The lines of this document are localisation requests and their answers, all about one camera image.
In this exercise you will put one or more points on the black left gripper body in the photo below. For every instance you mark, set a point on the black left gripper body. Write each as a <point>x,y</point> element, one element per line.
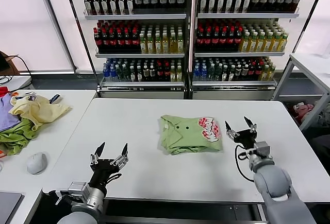
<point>103,170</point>

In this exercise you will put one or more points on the small pale yellow bottle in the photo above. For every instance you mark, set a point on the small pale yellow bottle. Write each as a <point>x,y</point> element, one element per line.
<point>263,73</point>
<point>172,74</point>
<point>178,74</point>
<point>270,73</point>

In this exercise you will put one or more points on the white computer mouse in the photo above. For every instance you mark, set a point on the white computer mouse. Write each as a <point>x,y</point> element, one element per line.
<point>36,163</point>

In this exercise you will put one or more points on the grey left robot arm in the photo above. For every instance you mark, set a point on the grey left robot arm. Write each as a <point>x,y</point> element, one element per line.
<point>95,198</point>

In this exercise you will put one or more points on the small red-cap dark bottle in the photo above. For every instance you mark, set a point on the small red-cap dark bottle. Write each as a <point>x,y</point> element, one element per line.
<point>159,74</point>
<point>251,73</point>
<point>258,73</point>
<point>166,74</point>

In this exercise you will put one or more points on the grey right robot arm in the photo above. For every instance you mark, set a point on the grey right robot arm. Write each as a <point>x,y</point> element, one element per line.
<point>273,180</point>

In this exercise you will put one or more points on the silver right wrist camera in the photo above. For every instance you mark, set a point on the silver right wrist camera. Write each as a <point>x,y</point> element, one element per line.
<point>262,150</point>

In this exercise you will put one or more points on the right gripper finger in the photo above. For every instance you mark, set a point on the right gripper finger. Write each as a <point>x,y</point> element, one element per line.
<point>229,130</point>
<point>251,126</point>

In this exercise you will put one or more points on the small green drink bottle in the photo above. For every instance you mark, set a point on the small green drink bottle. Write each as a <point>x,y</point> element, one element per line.
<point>118,74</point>
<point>211,73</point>
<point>218,73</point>

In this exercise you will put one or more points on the white metal side table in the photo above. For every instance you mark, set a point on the white metal side table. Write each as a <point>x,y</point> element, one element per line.
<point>304,63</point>

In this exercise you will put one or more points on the small orange item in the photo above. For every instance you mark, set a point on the small orange item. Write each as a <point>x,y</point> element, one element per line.
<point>1,154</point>

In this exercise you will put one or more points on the green-cap yellow tea bottle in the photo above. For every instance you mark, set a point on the green-cap yellow tea bottle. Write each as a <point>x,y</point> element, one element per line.
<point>245,44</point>
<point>275,44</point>
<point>252,44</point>
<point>260,44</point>
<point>267,44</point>
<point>283,44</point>

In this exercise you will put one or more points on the small blue drink bottle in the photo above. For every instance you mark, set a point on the small blue drink bottle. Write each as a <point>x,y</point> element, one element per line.
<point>203,73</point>
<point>105,74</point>
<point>196,73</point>
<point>112,74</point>

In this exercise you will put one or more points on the crumpled green garment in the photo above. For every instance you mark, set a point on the crumpled green garment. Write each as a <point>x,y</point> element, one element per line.
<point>15,139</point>

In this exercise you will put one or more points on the purple garment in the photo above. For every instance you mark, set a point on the purple garment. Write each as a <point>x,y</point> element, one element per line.
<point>6,116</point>

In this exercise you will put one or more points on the blue white striped item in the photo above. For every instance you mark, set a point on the blue white striped item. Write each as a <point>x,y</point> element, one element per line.
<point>55,99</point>

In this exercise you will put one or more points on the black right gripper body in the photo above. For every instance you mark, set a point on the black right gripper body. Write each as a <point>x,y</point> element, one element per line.
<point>246,139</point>

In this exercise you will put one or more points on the beverage shelf unit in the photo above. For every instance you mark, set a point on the beverage shelf unit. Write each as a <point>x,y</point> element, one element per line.
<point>134,17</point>
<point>247,16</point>

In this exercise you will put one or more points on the pale yellow garment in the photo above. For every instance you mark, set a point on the pale yellow garment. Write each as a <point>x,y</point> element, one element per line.
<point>38,112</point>

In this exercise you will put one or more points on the dark fabric object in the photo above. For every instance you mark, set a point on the dark fabric object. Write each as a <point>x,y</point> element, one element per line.
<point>321,146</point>

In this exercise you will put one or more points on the white clothing tags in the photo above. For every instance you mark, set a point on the white clothing tags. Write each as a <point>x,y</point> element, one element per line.
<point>31,97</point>

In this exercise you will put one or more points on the pink clothes heap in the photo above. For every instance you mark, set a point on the pink clothes heap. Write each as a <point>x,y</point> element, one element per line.
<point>304,110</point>

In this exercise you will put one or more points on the small dark white-cap bottle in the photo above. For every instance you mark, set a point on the small dark white-cap bottle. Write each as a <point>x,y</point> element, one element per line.
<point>132,74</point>
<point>152,74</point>
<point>237,73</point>
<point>244,73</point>
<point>224,73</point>
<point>138,74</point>
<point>231,73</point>
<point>145,74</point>

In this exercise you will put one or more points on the white-cap yellow drink bottle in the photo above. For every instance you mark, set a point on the white-cap yellow drink bottle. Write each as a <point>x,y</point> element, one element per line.
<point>165,44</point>
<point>180,44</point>
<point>149,44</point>
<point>157,44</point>
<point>142,44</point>
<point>172,44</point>

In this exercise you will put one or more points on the red-cap cola bottle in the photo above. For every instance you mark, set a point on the red-cap cola bottle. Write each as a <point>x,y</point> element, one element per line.
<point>112,41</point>
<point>200,41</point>
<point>119,41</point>
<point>231,41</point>
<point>207,41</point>
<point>238,41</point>
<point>126,41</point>
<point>97,41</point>
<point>134,41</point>
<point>104,41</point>
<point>223,41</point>
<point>215,41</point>

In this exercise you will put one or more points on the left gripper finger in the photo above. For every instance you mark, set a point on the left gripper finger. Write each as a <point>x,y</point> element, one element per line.
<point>124,154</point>
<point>99,152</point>

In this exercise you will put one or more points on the black diagonal pole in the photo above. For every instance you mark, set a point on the black diagonal pole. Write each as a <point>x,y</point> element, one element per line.
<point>79,28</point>
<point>309,15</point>

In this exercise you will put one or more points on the light green polo shirt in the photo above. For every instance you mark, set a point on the light green polo shirt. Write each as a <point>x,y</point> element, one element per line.
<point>185,136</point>

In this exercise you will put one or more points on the brown cardboard box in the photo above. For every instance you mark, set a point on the brown cardboard box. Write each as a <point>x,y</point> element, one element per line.
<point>13,65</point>

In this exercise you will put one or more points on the grey green clothes heap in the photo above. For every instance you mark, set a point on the grey green clothes heap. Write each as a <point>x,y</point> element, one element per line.
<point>325,116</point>

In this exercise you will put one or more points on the red garment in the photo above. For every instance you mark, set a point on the red garment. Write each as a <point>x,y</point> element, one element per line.
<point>3,91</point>

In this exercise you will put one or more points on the green-cap dark juice bottle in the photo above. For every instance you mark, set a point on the green-cap dark juice bottle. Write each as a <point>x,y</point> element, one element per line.
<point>112,3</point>
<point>103,3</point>
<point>129,3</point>
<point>120,3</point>
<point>203,2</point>
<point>238,2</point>
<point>211,2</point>
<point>88,3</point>
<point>246,2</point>
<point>229,2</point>
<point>96,3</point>
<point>220,2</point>

